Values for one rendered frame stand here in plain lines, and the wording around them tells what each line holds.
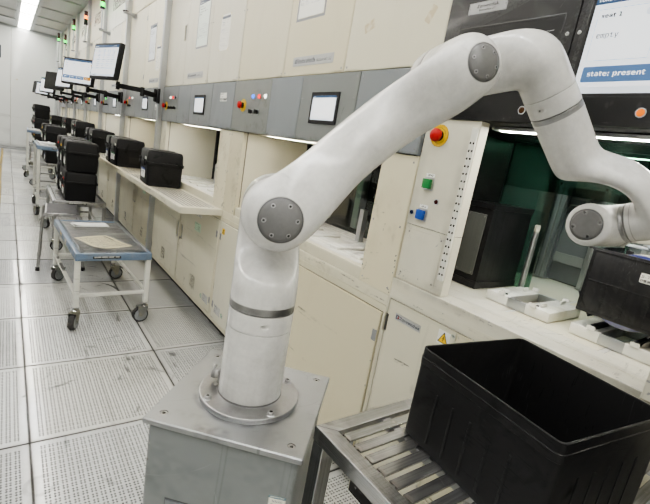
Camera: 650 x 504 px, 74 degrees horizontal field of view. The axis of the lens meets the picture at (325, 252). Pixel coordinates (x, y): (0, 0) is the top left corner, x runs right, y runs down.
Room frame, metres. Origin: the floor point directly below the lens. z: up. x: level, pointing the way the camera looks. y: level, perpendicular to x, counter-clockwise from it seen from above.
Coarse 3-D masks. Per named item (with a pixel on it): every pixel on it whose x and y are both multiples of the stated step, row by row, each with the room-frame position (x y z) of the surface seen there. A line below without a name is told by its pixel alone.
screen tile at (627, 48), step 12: (600, 12) 1.08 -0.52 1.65; (612, 12) 1.06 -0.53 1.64; (624, 12) 1.04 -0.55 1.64; (636, 12) 1.02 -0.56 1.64; (600, 24) 1.07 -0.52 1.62; (612, 24) 1.05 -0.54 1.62; (624, 24) 1.03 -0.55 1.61; (636, 24) 1.01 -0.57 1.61; (648, 24) 1.00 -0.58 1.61; (636, 36) 1.01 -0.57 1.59; (648, 36) 0.99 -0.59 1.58; (600, 48) 1.06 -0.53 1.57; (612, 48) 1.04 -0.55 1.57; (624, 48) 1.02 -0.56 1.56; (636, 48) 1.00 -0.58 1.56; (648, 48) 0.99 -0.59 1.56; (588, 60) 1.08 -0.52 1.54
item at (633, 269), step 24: (600, 264) 1.13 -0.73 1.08; (624, 264) 1.09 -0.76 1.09; (648, 264) 1.05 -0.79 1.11; (600, 288) 1.12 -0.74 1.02; (624, 288) 1.08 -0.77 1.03; (648, 288) 1.04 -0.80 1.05; (600, 312) 1.10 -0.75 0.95; (624, 312) 1.06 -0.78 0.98; (648, 312) 1.03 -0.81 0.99; (648, 336) 1.01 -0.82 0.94
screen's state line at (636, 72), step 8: (632, 64) 1.00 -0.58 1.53; (640, 64) 0.99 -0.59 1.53; (648, 64) 0.98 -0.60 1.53; (584, 72) 1.08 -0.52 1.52; (592, 72) 1.06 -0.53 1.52; (600, 72) 1.05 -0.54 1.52; (608, 72) 1.04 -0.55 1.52; (616, 72) 1.02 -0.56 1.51; (624, 72) 1.01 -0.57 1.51; (632, 72) 1.00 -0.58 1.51; (640, 72) 0.99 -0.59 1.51; (648, 72) 0.97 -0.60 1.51; (584, 80) 1.07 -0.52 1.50; (592, 80) 1.06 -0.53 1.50; (600, 80) 1.05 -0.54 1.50; (608, 80) 1.03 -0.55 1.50; (616, 80) 1.02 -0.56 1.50; (624, 80) 1.01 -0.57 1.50; (632, 80) 0.99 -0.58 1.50; (640, 80) 0.98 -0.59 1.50
